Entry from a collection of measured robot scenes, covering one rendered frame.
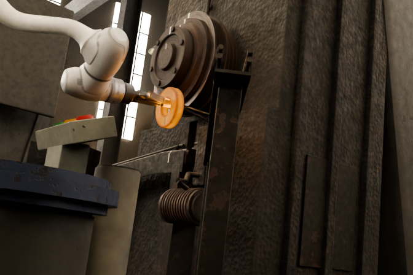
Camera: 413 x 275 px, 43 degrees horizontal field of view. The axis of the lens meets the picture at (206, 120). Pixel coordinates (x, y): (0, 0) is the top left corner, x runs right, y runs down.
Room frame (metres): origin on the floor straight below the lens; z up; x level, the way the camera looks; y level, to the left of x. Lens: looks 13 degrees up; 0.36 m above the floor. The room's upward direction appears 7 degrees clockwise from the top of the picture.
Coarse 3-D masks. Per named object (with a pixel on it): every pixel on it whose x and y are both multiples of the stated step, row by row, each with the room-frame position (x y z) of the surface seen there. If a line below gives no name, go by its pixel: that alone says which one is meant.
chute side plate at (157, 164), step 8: (176, 152) 2.19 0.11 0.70; (184, 152) 2.14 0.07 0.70; (144, 160) 2.40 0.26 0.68; (152, 160) 2.34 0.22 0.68; (160, 160) 2.29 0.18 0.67; (168, 160) 2.23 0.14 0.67; (176, 160) 2.18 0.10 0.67; (136, 168) 2.46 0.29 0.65; (144, 168) 2.39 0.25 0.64; (152, 168) 2.33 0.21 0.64; (160, 168) 2.28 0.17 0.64; (168, 168) 2.22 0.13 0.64
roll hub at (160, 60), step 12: (168, 36) 2.21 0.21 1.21; (180, 36) 2.11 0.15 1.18; (156, 48) 2.27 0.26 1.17; (168, 48) 2.17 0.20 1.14; (180, 48) 2.10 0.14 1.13; (192, 48) 2.10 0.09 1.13; (156, 60) 2.28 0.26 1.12; (168, 60) 2.15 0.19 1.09; (180, 60) 2.09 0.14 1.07; (156, 72) 2.26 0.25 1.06; (168, 72) 2.18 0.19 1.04; (180, 72) 2.11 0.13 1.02; (156, 84) 2.23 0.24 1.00; (168, 84) 2.16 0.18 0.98
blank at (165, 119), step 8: (168, 88) 1.91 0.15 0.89; (176, 88) 1.90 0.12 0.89; (168, 96) 1.90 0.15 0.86; (176, 96) 1.86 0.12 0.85; (176, 104) 1.85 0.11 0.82; (160, 112) 1.94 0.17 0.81; (168, 112) 1.89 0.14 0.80; (176, 112) 1.86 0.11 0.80; (160, 120) 1.94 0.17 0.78; (168, 120) 1.89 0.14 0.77; (176, 120) 1.88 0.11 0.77
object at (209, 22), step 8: (184, 16) 2.27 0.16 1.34; (192, 16) 2.21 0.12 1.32; (200, 16) 2.16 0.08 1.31; (208, 16) 2.11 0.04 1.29; (176, 24) 2.32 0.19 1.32; (208, 24) 2.10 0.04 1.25; (216, 24) 2.12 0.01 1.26; (208, 32) 2.09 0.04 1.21; (216, 32) 2.08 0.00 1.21; (216, 40) 2.05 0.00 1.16; (224, 40) 2.10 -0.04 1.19; (216, 48) 2.06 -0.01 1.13; (224, 48) 2.09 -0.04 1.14; (224, 56) 2.09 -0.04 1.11; (208, 64) 2.07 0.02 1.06; (208, 72) 2.06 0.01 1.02; (208, 80) 2.09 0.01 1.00; (200, 88) 2.10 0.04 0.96; (208, 88) 2.12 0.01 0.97; (192, 96) 2.14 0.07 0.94; (200, 96) 2.14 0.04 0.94; (208, 96) 2.15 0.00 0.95; (184, 104) 2.19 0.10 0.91; (192, 104) 2.17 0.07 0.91; (200, 104) 2.18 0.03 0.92; (184, 112) 2.25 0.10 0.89
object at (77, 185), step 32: (0, 160) 0.66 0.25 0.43; (0, 192) 0.66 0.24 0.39; (32, 192) 0.67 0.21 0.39; (64, 192) 0.69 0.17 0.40; (96, 192) 0.73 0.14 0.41; (0, 224) 0.68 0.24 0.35; (32, 224) 0.70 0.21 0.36; (64, 224) 0.73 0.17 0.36; (0, 256) 0.69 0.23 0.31; (32, 256) 0.70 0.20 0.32; (64, 256) 0.74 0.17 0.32
